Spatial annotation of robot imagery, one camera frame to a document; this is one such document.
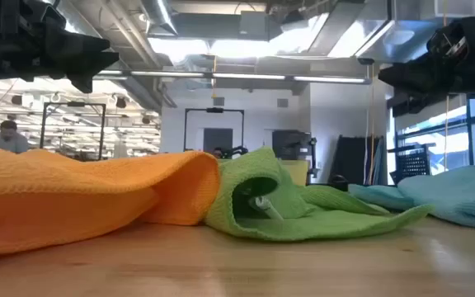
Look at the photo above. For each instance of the yellow translucent plastic bin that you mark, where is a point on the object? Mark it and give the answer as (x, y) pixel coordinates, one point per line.
(297, 171)

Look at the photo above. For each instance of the orange microfiber towel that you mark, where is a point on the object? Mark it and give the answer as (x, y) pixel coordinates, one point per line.
(76, 185)

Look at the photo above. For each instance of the black camera stand frame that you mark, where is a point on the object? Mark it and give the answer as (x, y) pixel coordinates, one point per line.
(74, 104)
(214, 110)

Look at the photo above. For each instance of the green microfiber towel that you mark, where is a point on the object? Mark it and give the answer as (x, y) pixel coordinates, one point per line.
(324, 222)

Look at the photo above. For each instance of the black equipment cabinet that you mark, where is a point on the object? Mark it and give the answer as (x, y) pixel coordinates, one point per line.
(291, 144)

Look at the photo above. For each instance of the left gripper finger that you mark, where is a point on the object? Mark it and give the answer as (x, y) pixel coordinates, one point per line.
(93, 64)
(72, 42)

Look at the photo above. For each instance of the black background robot arm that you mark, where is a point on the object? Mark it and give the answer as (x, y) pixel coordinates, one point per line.
(237, 152)

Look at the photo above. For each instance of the black perforated crate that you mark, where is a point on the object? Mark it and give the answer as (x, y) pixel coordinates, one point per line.
(412, 163)

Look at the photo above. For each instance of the light blue microfiber towel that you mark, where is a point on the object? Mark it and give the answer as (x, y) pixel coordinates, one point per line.
(460, 194)

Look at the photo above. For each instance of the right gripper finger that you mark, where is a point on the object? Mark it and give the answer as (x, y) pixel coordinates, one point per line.
(423, 71)
(419, 86)

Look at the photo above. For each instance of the person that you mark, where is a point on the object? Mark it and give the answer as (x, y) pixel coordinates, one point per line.
(8, 140)
(217, 153)

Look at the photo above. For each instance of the black fabric panel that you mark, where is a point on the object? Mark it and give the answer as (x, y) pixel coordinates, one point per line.
(353, 161)

